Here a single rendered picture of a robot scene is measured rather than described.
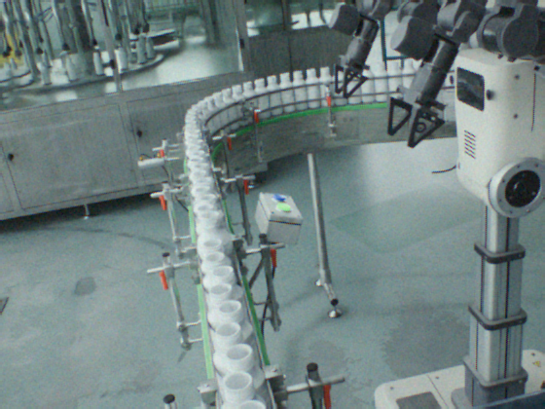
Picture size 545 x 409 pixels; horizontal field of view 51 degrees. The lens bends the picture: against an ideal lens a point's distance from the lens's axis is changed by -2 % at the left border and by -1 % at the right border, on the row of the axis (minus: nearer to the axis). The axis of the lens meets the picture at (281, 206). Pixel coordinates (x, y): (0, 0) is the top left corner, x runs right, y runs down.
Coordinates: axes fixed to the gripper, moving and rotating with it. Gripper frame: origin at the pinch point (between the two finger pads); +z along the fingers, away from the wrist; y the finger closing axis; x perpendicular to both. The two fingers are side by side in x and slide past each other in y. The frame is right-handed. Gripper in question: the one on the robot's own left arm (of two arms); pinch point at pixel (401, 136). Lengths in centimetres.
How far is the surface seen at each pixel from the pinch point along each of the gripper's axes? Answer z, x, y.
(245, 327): 34, -25, 27
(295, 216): 26.4, -7.7, -14.2
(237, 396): 34, -29, 46
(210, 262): 32.6, -29.0, 10.3
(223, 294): 32.4, -28.5, 22.1
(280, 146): 33, 24, -139
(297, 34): -25, 111, -499
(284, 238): 31.9, -8.0, -14.0
